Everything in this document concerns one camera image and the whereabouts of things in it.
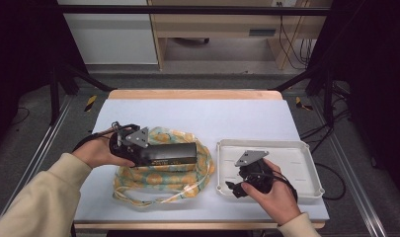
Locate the person's right hand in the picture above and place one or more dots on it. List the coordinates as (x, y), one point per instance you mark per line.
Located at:
(280, 197)

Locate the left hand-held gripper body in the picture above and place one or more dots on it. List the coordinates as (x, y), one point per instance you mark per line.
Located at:
(130, 144)

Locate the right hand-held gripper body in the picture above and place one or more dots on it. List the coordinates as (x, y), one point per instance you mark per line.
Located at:
(255, 171)

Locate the white cabinet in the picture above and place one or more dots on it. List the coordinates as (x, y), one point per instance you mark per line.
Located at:
(112, 36)

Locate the white plastic tray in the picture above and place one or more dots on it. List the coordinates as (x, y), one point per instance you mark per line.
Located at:
(299, 164)

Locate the yellow black tape strip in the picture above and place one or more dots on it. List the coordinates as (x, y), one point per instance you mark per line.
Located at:
(301, 103)
(90, 102)

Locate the person's left hand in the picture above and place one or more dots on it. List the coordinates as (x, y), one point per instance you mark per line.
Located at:
(95, 153)

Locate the aluminium rail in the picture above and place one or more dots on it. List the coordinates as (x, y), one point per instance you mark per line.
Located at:
(39, 151)
(352, 177)

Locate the white table mat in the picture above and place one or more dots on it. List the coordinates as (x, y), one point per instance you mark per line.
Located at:
(194, 115)

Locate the wooden desk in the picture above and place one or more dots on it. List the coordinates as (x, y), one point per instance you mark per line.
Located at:
(220, 24)

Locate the black curtain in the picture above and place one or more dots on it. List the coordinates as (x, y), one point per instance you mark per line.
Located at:
(19, 49)
(375, 82)

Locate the black horizontal frame bar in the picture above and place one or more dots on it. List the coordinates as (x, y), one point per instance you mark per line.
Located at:
(187, 10)

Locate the wooden table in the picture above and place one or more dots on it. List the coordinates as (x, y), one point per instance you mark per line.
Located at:
(194, 94)

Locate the orange print cloth bag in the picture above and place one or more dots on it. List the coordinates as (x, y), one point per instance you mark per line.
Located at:
(161, 179)

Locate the black metal stand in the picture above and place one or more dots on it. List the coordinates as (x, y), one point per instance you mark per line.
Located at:
(54, 92)
(327, 95)

